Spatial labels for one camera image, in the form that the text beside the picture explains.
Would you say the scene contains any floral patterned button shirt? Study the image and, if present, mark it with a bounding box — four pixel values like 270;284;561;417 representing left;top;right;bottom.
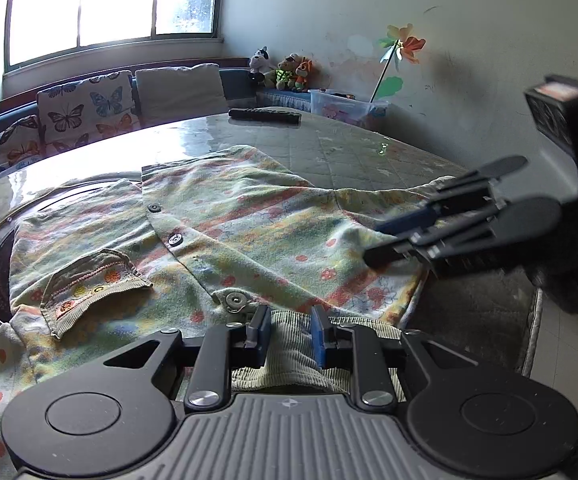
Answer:
0;144;464;480

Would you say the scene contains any long butterfly print cushion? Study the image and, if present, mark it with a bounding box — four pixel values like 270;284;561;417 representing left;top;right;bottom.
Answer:
0;115;45;191

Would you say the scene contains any black and white cow plush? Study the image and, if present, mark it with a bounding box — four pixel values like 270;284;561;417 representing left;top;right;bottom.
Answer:
247;46;271;87

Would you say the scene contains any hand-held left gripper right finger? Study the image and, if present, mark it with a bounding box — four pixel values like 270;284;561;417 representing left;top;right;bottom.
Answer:
310;305;480;408

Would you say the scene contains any colourful paper pinwheel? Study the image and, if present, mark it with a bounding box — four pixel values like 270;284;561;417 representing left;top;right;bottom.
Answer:
369;23;427;103

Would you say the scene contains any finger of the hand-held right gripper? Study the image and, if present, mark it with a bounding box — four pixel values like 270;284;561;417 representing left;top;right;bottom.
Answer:
375;155;530;236
363;196;564;281

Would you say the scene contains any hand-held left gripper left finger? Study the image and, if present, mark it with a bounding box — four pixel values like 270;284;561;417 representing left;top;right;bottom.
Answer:
103;305;273;408

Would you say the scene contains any large butterfly print cushion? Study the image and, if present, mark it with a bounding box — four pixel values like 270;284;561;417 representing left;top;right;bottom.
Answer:
36;71;137;156

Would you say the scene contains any clear plastic storage box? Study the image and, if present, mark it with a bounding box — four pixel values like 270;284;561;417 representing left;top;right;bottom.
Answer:
308;89;391;131

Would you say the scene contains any orange fox plush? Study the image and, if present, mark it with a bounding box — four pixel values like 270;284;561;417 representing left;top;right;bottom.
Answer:
294;57;316;93

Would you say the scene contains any window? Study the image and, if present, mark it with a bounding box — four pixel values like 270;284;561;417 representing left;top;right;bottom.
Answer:
0;0;226;73

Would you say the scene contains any brown bear plush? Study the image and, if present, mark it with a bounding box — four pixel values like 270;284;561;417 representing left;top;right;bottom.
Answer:
271;54;300;92

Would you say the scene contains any blue sofa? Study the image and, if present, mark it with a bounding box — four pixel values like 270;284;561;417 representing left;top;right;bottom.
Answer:
0;67;320;196

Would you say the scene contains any black remote control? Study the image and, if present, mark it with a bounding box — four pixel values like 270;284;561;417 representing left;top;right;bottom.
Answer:
228;108;302;127

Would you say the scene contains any plain beige cushion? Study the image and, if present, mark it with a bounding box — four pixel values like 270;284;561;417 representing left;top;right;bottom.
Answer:
134;63;230;128

